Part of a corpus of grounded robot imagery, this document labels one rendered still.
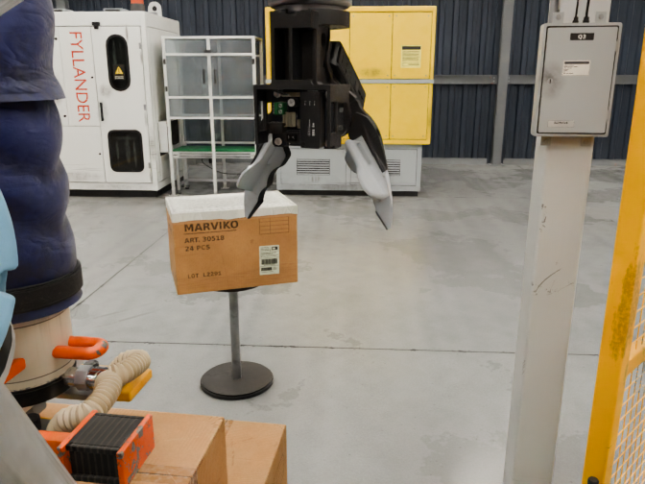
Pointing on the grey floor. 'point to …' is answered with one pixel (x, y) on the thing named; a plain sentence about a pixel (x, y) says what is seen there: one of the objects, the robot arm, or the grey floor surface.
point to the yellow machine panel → (375, 100)
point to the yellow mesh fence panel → (622, 316)
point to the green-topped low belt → (192, 155)
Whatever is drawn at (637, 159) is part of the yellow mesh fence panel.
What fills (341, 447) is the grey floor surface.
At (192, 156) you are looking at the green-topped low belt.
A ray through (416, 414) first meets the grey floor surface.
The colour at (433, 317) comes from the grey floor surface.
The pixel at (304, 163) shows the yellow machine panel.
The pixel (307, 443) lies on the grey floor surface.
